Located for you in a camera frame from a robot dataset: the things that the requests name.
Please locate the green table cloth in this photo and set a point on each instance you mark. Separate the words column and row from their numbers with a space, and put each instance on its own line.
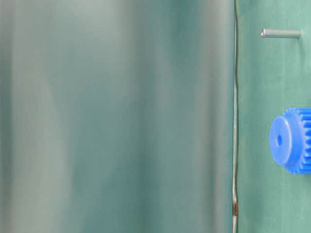
column 150, row 116

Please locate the blue plastic gear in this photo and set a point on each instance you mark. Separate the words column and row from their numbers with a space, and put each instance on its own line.
column 290, row 140

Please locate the grey metal shaft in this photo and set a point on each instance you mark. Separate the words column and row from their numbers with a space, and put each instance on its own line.
column 278, row 33

